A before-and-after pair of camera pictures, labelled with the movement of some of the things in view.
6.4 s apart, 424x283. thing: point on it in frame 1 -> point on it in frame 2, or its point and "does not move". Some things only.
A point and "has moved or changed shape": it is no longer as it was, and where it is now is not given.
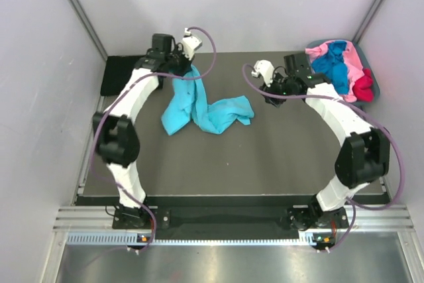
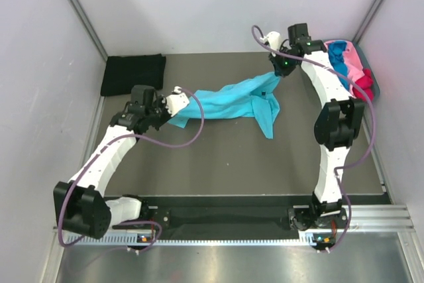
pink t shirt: [354, 64] does not move
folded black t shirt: [116, 71] does not move
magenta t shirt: [363, 88] does not move
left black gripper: [187, 63] -> [161, 102]
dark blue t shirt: [332, 66] does not move
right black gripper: [274, 100] -> [278, 71]
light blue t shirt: [189, 100] has moved or changed shape
